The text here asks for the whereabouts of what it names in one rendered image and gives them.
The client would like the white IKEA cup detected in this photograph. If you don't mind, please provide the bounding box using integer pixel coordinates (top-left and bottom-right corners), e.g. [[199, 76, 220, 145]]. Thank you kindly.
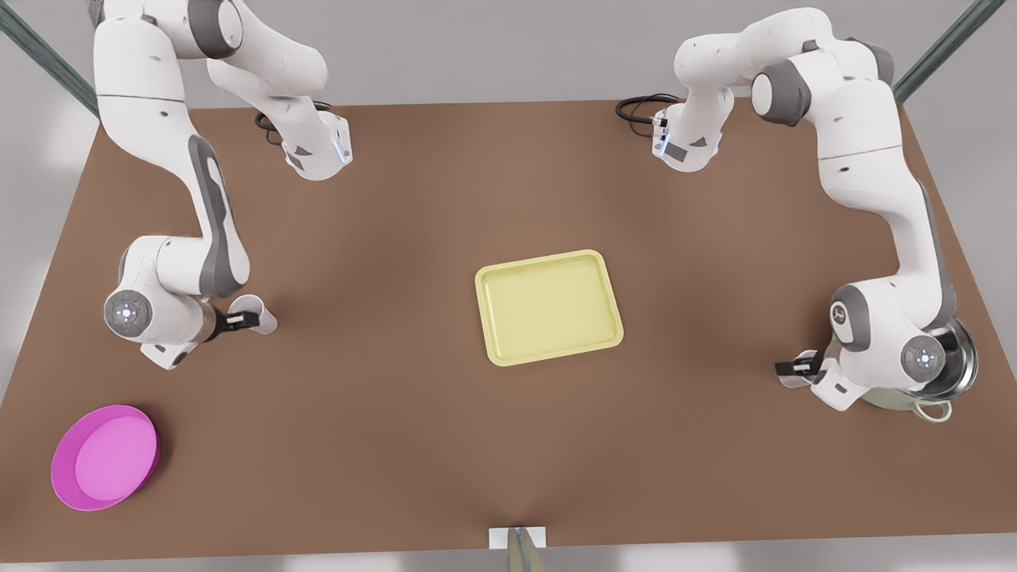
[[776, 350, 824, 390], [230, 294, 279, 337]]

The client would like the pale yellow rectangular tray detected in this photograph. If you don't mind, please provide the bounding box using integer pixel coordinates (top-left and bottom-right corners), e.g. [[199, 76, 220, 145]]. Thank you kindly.
[[475, 249, 625, 368]]

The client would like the pale green cooking pot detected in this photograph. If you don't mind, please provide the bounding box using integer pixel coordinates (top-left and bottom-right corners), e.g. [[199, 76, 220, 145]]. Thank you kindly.
[[861, 385, 953, 423]]

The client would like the silver steel pot lid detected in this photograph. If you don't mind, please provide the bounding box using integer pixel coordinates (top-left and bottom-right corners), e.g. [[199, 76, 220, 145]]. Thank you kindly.
[[906, 318, 980, 401]]

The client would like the magenta pink round plate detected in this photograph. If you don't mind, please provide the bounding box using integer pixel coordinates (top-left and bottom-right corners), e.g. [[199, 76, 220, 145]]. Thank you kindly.
[[51, 404, 162, 512]]

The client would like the black cable loop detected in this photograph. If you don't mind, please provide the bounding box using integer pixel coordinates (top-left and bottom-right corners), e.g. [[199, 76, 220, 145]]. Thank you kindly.
[[254, 99, 334, 149], [616, 94, 684, 129]]

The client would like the white post foot plate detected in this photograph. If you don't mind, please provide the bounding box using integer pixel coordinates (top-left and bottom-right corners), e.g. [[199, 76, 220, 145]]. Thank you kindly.
[[487, 527, 549, 550]]

